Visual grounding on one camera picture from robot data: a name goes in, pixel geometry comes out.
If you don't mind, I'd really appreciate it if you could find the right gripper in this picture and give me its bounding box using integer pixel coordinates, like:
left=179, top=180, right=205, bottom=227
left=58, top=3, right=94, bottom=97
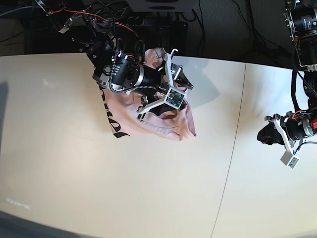
left=108, top=48, right=194, bottom=120

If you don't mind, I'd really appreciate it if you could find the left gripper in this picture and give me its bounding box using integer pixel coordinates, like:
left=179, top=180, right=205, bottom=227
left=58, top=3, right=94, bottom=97
left=257, top=111, right=317, bottom=155

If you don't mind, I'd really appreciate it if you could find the pink T-shirt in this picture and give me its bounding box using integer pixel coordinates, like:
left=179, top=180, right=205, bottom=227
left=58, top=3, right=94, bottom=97
left=98, top=47, right=198, bottom=141

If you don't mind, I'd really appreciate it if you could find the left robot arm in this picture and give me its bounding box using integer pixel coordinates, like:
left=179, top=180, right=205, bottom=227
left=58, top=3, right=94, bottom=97
left=257, top=0, right=317, bottom=147

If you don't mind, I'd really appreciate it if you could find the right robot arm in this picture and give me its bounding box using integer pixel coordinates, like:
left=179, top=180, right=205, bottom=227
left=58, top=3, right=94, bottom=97
left=36, top=0, right=193, bottom=120

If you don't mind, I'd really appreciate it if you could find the black power adapter box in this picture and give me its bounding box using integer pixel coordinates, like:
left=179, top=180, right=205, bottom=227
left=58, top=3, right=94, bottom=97
left=170, top=21, right=188, bottom=38

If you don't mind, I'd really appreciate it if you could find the black power strip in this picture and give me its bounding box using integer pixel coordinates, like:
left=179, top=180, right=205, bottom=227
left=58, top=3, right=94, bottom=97
left=126, top=15, right=145, bottom=26

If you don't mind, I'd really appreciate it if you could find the white box with oval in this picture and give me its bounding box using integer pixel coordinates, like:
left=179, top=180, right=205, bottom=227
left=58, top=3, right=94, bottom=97
left=126, top=0, right=198, bottom=12

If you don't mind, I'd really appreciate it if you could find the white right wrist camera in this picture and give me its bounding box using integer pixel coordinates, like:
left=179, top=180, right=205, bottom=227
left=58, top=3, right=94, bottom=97
left=164, top=87, right=185, bottom=109

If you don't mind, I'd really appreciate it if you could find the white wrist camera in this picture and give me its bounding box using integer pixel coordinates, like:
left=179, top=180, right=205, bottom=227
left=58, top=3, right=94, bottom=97
left=164, top=87, right=185, bottom=109
left=280, top=151, right=299, bottom=169

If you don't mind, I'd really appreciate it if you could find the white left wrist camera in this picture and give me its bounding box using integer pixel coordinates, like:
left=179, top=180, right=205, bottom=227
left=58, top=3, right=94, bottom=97
left=280, top=151, right=299, bottom=169

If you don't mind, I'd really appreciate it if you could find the aluminium table leg post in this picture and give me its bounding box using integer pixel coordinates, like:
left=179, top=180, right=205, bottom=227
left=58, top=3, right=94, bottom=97
left=158, top=26, right=170, bottom=51

